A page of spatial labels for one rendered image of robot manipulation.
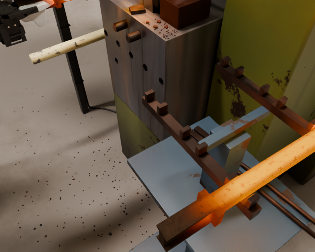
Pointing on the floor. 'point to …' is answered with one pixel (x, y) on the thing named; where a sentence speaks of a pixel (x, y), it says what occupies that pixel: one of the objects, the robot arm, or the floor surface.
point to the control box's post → (61, 21)
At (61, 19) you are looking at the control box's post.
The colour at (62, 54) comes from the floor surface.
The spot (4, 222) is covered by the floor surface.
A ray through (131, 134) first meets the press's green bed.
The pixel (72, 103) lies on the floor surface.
